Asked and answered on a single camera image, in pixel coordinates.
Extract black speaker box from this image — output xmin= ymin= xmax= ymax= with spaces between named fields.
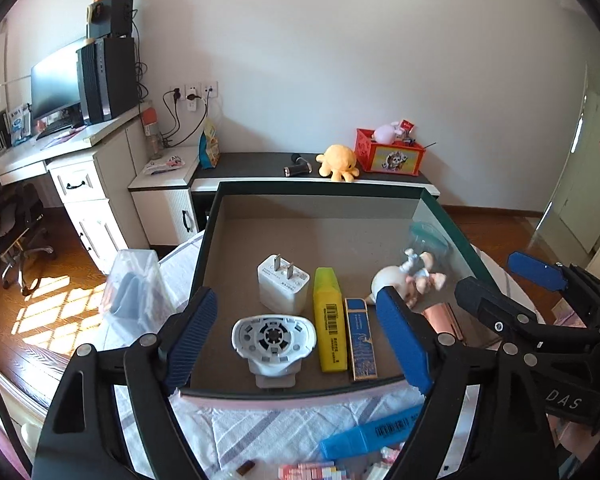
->
xmin=86 ymin=0 xmax=134 ymax=41

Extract black keyboard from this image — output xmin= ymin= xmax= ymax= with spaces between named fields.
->
xmin=36 ymin=119 xmax=83 ymax=141

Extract pink storage box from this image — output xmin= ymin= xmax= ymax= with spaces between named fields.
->
xmin=180 ymin=181 xmax=511 ymax=411

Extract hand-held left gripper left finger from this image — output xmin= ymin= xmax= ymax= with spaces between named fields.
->
xmin=31 ymin=286 xmax=219 ymax=480

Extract orange cap bottle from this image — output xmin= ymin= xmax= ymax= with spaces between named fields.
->
xmin=141 ymin=107 xmax=162 ymax=161

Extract bed with pink sheet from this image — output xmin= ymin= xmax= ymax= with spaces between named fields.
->
xmin=0 ymin=355 xmax=56 ymax=480

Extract pig doll figurine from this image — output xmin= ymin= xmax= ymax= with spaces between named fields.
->
xmin=370 ymin=249 xmax=446 ymax=308

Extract black white low bench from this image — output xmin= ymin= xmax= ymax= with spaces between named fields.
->
xmin=190 ymin=152 xmax=442 ymax=221

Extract white door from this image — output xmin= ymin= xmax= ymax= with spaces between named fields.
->
xmin=535 ymin=62 xmax=600 ymax=256

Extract red toy box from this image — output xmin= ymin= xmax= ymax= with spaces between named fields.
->
xmin=355 ymin=127 xmax=427 ymax=176

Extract yellow highlighter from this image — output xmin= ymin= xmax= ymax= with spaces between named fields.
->
xmin=313 ymin=267 xmax=349 ymax=373

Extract white nightstand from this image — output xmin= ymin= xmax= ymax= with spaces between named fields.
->
xmin=128 ymin=146 xmax=203 ymax=248

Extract black computer tower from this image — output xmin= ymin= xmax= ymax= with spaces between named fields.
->
xmin=76 ymin=36 xmax=139 ymax=125

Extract blue highlighter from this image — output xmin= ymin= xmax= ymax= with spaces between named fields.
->
xmin=320 ymin=402 xmax=426 ymax=461

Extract black power cables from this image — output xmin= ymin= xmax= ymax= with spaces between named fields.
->
xmin=160 ymin=87 xmax=211 ymax=148

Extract white desk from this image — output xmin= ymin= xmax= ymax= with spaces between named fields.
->
xmin=0 ymin=101 xmax=153 ymax=276

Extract teal round compact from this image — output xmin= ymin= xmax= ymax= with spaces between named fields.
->
xmin=409 ymin=221 xmax=451 ymax=261

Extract white vented plug-in device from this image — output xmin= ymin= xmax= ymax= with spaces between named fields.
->
xmin=231 ymin=313 xmax=318 ymax=392

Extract blue gold lipstick box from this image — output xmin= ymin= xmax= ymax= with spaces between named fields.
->
xmin=344 ymin=297 xmax=379 ymax=381

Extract white wall socket panel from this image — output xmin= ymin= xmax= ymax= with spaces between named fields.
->
xmin=170 ymin=81 xmax=219 ymax=111

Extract black office chair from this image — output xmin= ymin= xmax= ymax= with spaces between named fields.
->
xmin=0 ymin=180 xmax=56 ymax=296

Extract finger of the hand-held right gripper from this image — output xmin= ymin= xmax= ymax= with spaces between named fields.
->
xmin=454 ymin=276 xmax=597 ymax=358
xmin=507 ymin=251 xmax=600 ymax=333

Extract pink building block toy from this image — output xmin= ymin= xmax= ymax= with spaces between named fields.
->
xmin=278 ymin=462 xmax=338 ymax=480

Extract black computer monitor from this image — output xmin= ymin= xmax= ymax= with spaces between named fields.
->
xmin=30 ymin=37 xmax=88 ymax=128

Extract pink white packet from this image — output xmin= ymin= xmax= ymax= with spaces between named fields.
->
xmin=145 ymin=155 xmax=187 ymax=175

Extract blue snack bag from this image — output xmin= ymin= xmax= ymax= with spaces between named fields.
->
xmin=198 ymin=119 xmax=221 ymax=168

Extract white power adapter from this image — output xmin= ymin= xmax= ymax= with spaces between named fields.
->
xmin=257 ymin=254 xmax=311 ymax=315

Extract clear plastic case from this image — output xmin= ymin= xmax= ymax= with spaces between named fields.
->
xmin=100 ymin=249 xmax=168 ymax=346

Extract pink plush toy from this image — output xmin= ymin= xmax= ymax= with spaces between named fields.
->
xmin=372 ymin=121 xmax=406 ymax=143

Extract rose gold cylinder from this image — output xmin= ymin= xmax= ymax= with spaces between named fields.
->
xmin=422 ymin=302 xmax=467 ymax=346

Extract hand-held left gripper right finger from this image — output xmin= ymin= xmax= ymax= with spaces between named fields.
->
xmin=376 ymin=285 xmax=556 ymax=480

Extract yellow octopus plush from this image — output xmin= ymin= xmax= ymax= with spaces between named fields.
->
xmin=315 ymin=144 xmax=363 ymax=182

